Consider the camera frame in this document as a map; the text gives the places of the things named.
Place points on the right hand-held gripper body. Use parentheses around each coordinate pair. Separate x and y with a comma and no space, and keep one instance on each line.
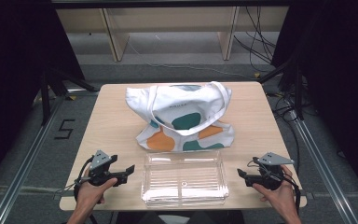
(272,174)

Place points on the black metal stand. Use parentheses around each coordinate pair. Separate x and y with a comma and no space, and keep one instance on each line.
(46,99)
(297,93)

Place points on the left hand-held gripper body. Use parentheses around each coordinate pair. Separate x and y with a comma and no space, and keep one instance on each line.
(99,160)

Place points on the white patterned tote bag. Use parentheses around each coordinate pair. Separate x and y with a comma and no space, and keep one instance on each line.
(180,118)

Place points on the yellow floor tape piece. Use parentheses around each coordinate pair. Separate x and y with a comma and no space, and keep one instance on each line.
(257,75)
(71,97)

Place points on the black curtain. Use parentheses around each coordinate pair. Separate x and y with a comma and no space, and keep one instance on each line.
(15,62)
(338,77)

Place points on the person's left hand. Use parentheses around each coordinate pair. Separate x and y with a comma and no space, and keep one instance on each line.
(90,193)

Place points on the person's right hand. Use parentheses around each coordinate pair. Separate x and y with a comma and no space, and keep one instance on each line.
(276,196)

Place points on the aluminium floor rail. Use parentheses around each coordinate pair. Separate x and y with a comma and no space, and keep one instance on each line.
(320,168)
(28,165)

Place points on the clear plastic tray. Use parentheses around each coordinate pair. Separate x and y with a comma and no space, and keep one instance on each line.
(185,183)

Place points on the person's dark clothing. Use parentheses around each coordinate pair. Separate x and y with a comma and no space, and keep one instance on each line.
(205,217)

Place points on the light wooden desk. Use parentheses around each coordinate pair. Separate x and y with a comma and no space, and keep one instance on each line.
(174,21)

